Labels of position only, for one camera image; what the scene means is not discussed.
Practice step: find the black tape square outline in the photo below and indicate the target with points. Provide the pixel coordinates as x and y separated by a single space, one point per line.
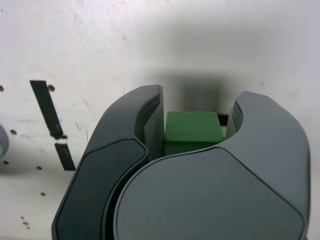
223 115

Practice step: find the black tape strip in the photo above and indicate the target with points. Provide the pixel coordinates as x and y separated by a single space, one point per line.
50 115

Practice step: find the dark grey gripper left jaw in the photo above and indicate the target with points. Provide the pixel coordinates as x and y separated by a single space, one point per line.
100 175

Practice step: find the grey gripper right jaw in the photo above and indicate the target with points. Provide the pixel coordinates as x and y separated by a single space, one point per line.
212 195

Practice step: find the green cube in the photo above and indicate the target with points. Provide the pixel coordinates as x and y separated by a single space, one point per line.
192 127

